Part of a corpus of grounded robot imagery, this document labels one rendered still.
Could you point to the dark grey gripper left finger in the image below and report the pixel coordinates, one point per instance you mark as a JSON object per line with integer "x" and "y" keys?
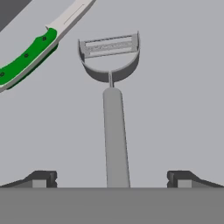
{"x": 40, "y": 178}

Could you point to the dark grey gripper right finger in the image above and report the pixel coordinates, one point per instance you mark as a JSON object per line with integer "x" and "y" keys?
{"x": 182, "y": 178}

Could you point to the grey peeler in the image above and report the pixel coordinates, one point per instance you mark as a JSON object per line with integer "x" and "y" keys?
{"x": 115, "y": 128}

